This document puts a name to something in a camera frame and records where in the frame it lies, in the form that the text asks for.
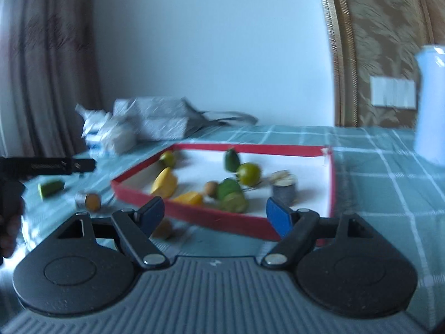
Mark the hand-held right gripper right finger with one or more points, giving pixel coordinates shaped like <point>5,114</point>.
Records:
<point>278,217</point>

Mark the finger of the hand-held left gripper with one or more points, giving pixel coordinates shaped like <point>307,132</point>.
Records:
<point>83,165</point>

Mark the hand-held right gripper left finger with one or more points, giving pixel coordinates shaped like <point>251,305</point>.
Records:
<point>153,214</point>

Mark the small tan round fruit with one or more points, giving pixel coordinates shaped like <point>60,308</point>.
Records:
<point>164,229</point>

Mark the grey cut fruit stump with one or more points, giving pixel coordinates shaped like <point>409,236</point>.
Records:
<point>284,188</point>

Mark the large yellow fruit piece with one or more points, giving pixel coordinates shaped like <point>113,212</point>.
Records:
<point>163,182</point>

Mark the large green tomato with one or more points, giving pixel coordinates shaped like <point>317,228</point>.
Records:
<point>248,174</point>

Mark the small green tomato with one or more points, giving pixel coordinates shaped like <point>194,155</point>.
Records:
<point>167,159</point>

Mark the red shallow box tray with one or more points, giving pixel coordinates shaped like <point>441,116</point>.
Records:
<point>306,167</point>

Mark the brown kiwi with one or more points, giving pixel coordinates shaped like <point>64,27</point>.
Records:
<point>211,188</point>

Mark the dark green pointed fruit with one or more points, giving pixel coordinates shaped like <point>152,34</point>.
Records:
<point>231,160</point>

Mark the person's left hand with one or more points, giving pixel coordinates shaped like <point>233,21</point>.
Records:
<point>9,233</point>

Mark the green cucumber piece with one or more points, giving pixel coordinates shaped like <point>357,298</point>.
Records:
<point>51,188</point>
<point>231,195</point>

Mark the silver cylinder with orange face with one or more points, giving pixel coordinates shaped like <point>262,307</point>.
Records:
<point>89,200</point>

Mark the small yellow fruit piece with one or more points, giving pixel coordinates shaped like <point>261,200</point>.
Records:
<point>189,198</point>

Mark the white tissue packet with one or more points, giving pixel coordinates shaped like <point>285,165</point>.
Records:
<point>111,135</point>

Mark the grey patterned gift bag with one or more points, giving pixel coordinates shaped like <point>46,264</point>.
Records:
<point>156,118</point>

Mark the teal checked cloth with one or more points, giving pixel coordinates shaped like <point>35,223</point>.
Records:
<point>375,188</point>

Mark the beige patterned curtain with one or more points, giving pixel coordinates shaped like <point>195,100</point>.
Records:
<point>41,59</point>

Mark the light blue electric kettle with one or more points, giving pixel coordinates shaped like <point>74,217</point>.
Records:
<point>431,111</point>

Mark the white wall switch panel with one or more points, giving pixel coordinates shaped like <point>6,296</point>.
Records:
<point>393,92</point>

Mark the gold wall panel frame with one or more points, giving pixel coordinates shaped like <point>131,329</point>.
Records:
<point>342,59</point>

